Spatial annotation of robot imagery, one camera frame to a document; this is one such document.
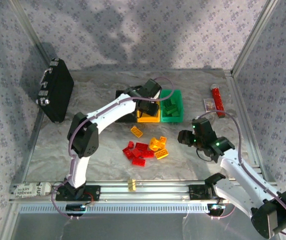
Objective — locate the small black circuit board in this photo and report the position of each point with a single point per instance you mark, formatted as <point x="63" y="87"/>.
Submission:
<point x="75" y="208"/>
<point x="216" y="208"/>

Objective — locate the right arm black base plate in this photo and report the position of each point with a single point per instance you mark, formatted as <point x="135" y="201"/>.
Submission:
<point x="197" y="192"/>

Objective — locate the aluminium frame post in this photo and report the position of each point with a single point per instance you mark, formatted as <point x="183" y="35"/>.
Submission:
<point x="27" y="27"/>
<point x="253" y="37"/>

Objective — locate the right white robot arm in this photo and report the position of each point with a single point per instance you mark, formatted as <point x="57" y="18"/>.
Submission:
<point x="243" y="180"/>

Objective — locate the yellow plastic bin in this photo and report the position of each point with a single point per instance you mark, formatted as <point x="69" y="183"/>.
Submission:
<point x="147" y="119"/>

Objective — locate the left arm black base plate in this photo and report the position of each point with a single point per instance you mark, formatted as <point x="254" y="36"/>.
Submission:
<point x="92" y="193"/>

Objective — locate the black plastic bin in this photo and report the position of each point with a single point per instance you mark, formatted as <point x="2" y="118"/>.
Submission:
<point x="122" y="118"/>

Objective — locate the yellow brick on rail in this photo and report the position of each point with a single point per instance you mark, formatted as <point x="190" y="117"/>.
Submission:
<point x="131" y="185"/>

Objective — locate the red long lego brick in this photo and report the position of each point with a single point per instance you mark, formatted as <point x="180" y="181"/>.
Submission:
<point x="139" y="162"/>
<point x="147" y="154"/>
<point x="142" y="146"/>

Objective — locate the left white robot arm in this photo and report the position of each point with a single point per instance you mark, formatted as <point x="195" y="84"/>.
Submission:
<point x="112" y="110"/>

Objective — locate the aluminium mounting rail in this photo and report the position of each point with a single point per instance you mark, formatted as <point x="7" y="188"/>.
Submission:
<point x="157" y="192"/>

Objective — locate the yellow hollow lego brick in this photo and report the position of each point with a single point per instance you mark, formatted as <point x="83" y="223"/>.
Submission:
<point x="154" y="144"/>

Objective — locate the green plastic bin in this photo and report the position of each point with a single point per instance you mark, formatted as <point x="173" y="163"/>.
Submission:
<point x="180" y="100"/>

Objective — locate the black hard case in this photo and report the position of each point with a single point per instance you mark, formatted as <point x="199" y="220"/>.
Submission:
<point x="57" y="92"/>

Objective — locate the red small lego brick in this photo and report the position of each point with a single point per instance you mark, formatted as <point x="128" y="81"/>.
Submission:
<point x="131" y="144"/>

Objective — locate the green lego brick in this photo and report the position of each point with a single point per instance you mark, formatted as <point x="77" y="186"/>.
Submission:
<point x="174" y="100"/>
<point x="176" y="113"/>
<point x="167" y="103"/>
<point x="169" y="111"/>

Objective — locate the yellow long lego brick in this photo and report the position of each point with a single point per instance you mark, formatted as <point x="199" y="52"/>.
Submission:
<point x="136" y="131"/>
<point x="161" y="153"/>

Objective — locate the aluminium side rail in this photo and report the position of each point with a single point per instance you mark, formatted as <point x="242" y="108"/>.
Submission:
<point x="248" y="120"/>
<point x="32" y="140"/>

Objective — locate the small picture card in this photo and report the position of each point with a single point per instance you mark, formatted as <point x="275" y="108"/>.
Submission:
<point x="209" y="104"/>

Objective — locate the red glitter tube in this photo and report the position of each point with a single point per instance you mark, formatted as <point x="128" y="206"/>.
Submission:
<point x="218" y="101"/>

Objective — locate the printed paper label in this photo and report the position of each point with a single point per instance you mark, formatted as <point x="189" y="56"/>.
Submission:
<point x="30" y="191"/>

